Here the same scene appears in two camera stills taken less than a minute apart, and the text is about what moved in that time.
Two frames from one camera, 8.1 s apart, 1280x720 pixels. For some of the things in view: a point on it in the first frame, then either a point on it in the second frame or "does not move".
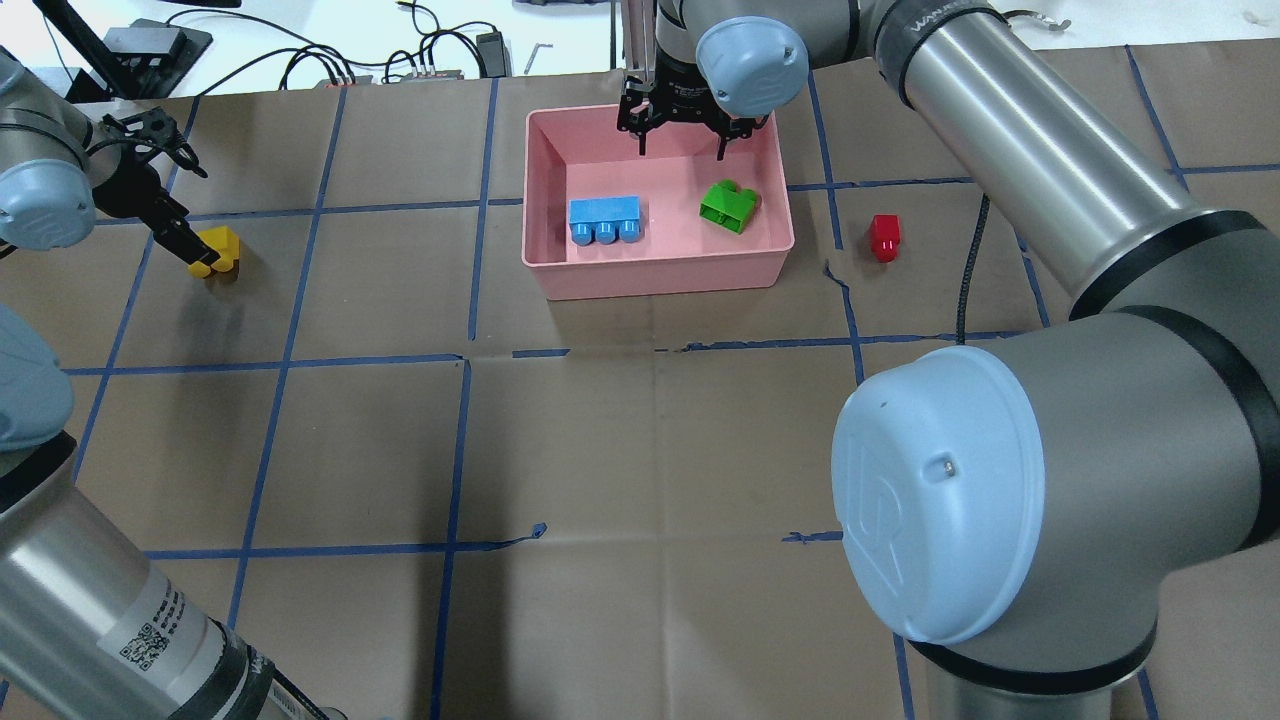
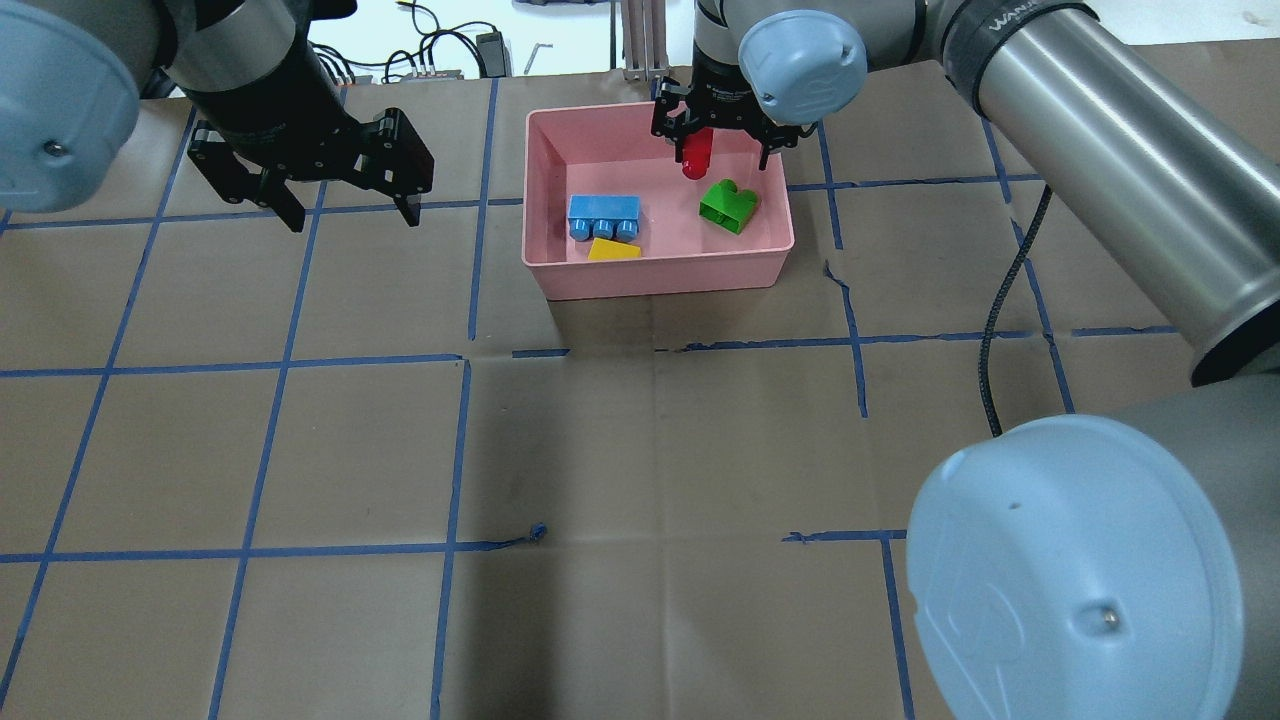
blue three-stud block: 604,219 does not move
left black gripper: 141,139 → 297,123
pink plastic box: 578,152 does not move
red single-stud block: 885,236 → 698,145
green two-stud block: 726,205 does not move
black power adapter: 496,54 does not move
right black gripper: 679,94 → 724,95
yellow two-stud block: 225,243 → 611,249
